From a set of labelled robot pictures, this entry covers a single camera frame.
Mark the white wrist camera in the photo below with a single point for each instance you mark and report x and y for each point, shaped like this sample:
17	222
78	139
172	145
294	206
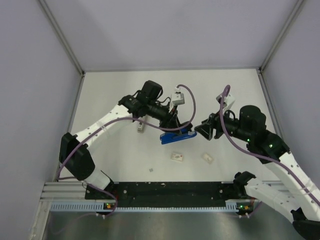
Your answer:
177	98
228	102

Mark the grey black stapler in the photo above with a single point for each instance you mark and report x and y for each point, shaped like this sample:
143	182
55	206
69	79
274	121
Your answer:
141	124

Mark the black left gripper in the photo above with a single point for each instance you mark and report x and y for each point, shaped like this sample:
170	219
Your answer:
172	122

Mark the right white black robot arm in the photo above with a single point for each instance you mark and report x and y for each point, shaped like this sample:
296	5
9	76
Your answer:
302	207

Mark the blue black stapler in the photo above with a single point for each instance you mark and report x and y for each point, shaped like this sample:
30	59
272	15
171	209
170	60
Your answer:
177	137

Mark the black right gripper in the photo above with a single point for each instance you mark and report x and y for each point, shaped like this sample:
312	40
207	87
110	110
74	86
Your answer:
206	130

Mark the open white staple box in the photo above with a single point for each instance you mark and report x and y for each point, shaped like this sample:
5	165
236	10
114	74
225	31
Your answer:
208	158

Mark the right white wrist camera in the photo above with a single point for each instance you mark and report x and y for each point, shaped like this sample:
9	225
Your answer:
228	102

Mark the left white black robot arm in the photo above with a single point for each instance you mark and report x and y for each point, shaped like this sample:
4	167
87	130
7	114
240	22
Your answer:
76	150

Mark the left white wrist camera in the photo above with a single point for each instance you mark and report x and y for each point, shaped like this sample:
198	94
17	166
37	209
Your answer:
177	98

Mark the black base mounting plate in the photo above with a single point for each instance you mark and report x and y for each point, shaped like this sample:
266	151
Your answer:
176	194

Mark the white red staple box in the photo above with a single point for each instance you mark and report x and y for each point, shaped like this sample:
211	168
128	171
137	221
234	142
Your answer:
177	157

